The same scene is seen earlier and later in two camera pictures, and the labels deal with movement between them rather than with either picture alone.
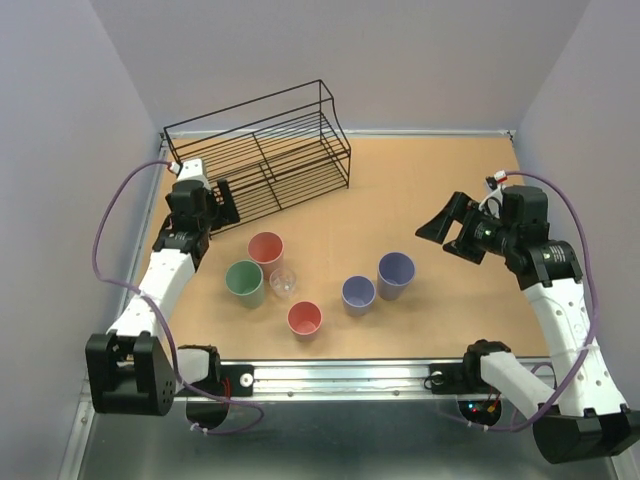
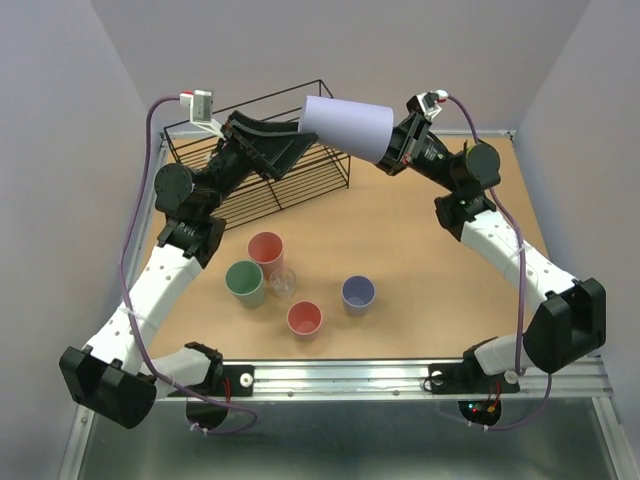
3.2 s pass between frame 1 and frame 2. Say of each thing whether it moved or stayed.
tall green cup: stayed
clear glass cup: stayed
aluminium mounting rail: stayed
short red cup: stayed
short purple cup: stayed
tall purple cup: moved
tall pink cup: stayed
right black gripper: moved
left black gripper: moved
